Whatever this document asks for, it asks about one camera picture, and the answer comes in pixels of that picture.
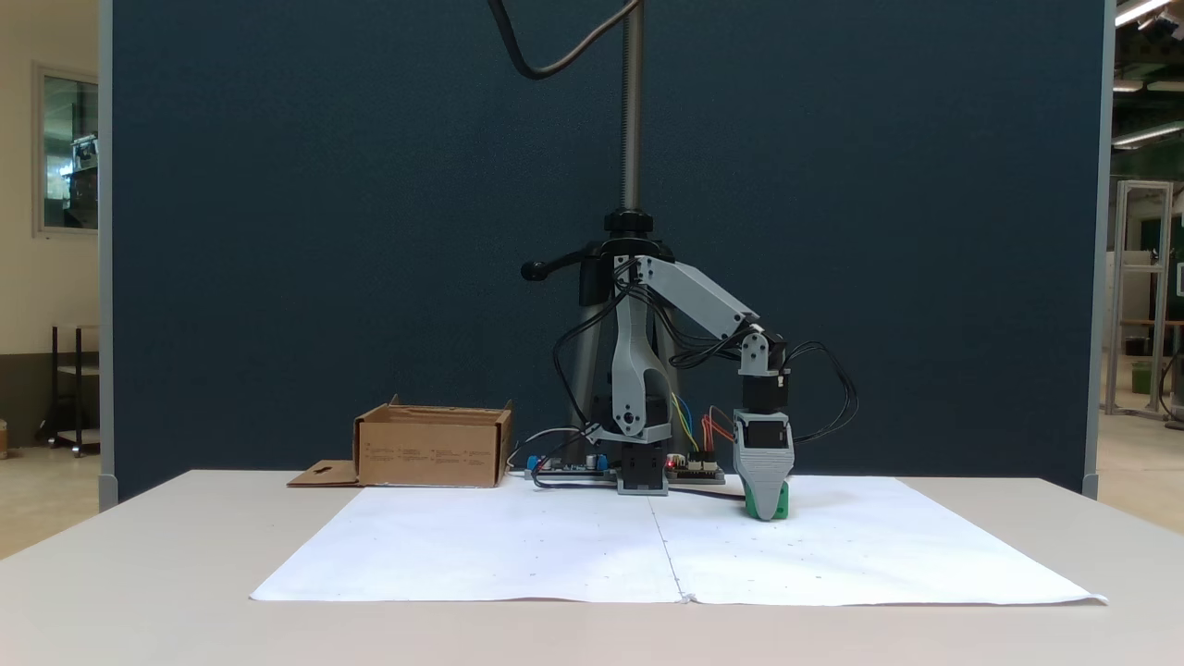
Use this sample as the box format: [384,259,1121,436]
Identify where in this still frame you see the circuit board with coloured wires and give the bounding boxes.
[664,451,728,485]

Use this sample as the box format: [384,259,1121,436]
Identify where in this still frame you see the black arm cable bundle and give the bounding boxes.
[551,261,741,438]

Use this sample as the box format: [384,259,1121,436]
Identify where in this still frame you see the yellow wire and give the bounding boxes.
[670,392,701,456]

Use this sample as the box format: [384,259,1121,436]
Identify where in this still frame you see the brown cardboard box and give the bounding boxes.
[286,395,515,489]

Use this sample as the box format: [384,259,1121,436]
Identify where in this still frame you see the grey metal frame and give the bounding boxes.
[1104,179,1177,419]

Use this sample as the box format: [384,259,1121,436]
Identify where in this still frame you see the blue circuit board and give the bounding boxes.
[524,451,613,482]

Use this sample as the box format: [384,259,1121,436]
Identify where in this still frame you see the black camera tripod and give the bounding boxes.
[520,0,706,463]

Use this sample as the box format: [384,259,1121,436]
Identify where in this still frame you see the orange wire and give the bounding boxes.
[700,405,738,465]

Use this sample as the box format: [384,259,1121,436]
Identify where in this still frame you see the black shelf rack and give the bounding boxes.
[35,323,102,458]

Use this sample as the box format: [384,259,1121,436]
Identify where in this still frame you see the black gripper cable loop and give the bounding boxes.
[784,340,860,445]

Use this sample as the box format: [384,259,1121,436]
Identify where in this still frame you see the white paper sheet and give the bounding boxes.
[249,485,687,605]
[649,474,1109,608]

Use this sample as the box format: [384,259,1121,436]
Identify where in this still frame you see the framed wall window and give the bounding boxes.
[31,62,100,241]

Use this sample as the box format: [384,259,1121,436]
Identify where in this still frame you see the dark blue partition panel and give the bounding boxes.
[98,0,1113,505]

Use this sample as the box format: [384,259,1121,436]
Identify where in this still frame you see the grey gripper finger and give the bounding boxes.
[744,479,786,522]

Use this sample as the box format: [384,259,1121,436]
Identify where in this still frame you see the green dice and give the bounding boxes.
[745,478,792,522]

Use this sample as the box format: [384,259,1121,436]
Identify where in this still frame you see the black camera cable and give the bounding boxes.
[487,0,645,81]

